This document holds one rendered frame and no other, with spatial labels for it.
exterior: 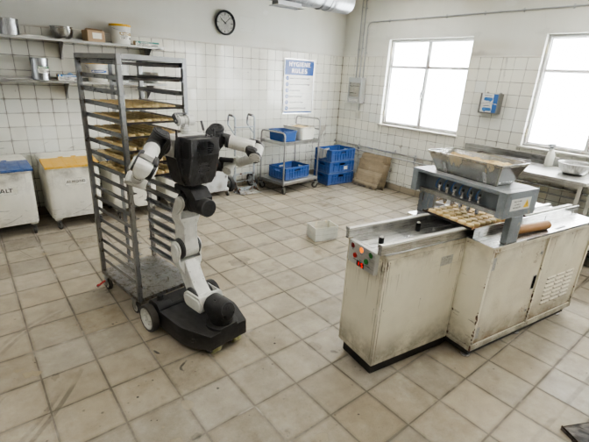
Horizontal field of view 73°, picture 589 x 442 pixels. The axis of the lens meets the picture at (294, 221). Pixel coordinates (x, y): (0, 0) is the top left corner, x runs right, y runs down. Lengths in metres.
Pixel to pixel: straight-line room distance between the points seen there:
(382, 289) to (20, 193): 3.84
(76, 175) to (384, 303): 3.68
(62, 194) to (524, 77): 5.60
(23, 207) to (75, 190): 0.52
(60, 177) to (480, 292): 4.18
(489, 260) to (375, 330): 0.82
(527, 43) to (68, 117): 5.57
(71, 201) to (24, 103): 1.20
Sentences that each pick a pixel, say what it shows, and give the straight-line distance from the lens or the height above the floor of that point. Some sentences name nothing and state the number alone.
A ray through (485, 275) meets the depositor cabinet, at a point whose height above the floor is 0.65.
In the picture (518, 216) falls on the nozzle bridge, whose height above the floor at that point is 1.02.
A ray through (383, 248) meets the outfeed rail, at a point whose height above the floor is 0.89.
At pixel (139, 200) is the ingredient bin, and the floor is 0.21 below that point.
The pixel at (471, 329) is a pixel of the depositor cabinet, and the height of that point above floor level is 0.25.
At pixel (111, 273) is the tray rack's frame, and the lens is 3.62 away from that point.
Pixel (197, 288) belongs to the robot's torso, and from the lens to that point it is 2.83.
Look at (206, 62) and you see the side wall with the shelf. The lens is 6.11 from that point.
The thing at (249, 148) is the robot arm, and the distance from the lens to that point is 2.63.
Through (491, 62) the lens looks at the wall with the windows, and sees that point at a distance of 6.14.
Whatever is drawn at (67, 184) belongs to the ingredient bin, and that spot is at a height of 0.51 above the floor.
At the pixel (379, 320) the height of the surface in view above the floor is 0.42.
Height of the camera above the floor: 1.75
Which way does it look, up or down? 20 degrees down
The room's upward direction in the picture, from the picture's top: 3 degrees clockwise
